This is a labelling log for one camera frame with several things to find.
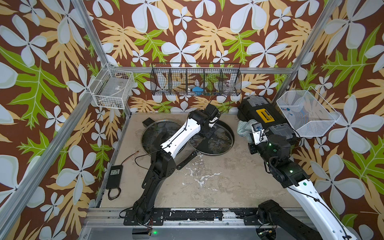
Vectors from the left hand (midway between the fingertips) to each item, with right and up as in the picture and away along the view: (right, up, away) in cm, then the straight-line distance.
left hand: (208, 130), depth 88 cm
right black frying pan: (-7, -13, 0) cm, 15 cm away
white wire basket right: (+55, +9, -5) cm, 56 cm away
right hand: (+19, -1, -17) cm, 25 cm away
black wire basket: (-7, +33, +9) cm, 35 cm away
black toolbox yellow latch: (+37, +14, +11) cm, 41 cm away
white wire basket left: (-57, +25, 0) cm, 63 cm away
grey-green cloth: (+15, +1, -18) cm, 23 cm away
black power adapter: (-56, -28, -1) cm, 62 cm away
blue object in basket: (-6, +25, +8) cm, 27 cm away
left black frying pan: (-44, +7, +25) cm, 51 cm away
